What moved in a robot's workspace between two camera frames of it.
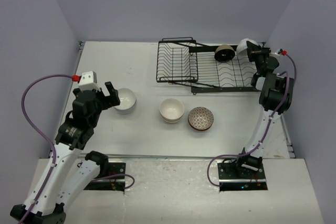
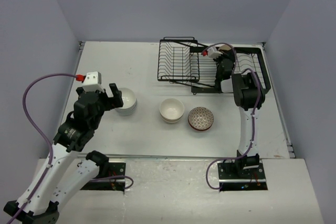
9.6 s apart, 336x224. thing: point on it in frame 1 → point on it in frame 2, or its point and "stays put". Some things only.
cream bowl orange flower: (172, 121) stays put
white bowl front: (126, 106) stays put
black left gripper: (113, 99) stays put
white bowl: (127, 100) stays put
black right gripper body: (260, 59) → (220, 59)
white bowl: (242, 44) → (129, 100)
